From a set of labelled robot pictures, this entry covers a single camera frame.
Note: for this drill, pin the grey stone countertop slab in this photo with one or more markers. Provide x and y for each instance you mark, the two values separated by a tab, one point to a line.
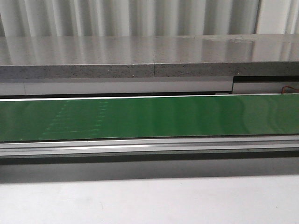
148	57

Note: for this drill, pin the white panel under countertop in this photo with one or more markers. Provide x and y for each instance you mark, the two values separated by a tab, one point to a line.
147	86

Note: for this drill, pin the green conveyor belt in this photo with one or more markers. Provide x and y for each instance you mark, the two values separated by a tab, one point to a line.
105	118

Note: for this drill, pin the white pleated curtain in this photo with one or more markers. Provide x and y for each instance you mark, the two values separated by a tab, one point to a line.
147	17

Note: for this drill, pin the aluminium conveyor front rail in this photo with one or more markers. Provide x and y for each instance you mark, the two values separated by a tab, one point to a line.
147	146

